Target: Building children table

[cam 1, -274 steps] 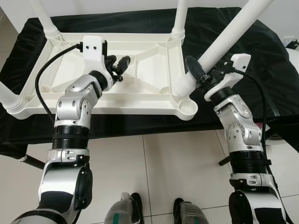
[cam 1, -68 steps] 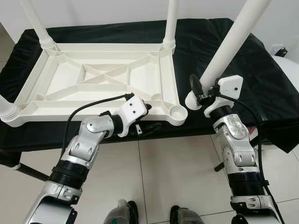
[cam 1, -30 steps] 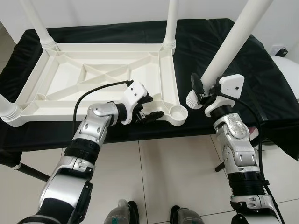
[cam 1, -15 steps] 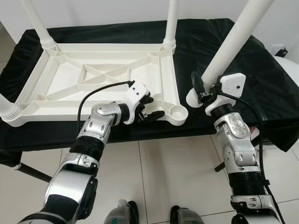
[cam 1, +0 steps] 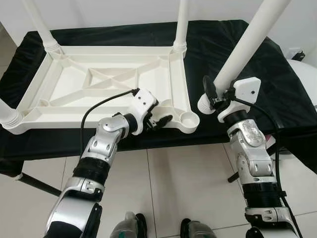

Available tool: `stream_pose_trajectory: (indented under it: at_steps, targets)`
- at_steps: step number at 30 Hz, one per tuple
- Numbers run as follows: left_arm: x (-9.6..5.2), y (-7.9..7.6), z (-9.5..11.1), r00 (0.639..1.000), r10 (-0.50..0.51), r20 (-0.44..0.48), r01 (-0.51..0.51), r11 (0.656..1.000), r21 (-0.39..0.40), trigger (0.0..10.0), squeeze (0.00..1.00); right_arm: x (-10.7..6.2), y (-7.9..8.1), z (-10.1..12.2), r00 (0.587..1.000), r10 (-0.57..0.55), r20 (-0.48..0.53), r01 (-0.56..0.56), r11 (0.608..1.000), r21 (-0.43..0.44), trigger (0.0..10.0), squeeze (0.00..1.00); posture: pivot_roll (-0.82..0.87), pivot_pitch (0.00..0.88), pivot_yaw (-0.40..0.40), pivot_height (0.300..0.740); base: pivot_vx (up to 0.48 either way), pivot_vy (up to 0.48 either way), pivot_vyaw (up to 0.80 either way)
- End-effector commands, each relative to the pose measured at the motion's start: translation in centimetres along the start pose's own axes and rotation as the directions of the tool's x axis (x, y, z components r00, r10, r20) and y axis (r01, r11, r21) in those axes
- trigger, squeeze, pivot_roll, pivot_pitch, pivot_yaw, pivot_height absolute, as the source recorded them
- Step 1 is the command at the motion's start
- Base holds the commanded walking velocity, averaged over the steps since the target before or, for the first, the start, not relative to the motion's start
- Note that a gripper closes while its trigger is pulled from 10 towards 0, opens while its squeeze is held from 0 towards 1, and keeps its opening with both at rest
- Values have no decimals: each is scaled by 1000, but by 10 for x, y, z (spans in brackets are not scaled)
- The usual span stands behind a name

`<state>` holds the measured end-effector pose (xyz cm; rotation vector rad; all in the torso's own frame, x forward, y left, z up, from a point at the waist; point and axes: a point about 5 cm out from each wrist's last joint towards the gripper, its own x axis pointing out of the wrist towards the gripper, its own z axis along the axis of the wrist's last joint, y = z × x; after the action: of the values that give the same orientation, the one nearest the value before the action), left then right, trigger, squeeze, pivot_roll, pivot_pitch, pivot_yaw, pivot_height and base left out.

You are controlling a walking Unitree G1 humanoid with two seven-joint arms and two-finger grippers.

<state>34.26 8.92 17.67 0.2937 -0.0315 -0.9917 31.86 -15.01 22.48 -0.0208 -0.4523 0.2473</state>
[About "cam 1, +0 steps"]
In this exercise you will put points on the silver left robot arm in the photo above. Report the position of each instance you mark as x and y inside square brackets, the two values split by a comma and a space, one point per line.
[99, 148]

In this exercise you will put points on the white plastic table top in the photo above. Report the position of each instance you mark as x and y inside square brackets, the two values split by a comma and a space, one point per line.
[99, 79]

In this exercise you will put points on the black tablecloth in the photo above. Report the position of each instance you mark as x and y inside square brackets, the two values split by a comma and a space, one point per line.
[287, 99]

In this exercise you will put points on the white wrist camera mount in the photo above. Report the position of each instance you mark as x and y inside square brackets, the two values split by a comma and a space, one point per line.
[143, 101]
[247, 89]

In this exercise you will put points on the white plastic table leg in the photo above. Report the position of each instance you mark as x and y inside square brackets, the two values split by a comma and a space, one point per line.
[42, 25]
[182, 25]
[7, 114]
[247, 44]

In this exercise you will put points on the black power plug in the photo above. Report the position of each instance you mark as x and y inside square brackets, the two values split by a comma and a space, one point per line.
[299, 55]

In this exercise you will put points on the grey robot left leg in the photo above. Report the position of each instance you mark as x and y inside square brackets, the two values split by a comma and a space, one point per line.
[128, 228]

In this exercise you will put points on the pink object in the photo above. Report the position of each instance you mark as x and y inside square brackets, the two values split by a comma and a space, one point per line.
[271, 141]

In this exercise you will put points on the white wall socket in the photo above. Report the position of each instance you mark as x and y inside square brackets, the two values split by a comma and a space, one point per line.
[293, 51]

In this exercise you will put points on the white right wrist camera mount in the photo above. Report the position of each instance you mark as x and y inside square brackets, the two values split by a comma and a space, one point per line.
[247, 89]

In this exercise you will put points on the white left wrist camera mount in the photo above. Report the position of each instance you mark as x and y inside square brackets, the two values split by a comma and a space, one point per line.
[143, 101]

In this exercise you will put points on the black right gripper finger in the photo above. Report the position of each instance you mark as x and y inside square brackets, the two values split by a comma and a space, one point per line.
[210, 89]

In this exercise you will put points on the black metal table leg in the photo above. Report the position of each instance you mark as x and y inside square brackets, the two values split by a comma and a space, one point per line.
[233, 177]
[39, 184]

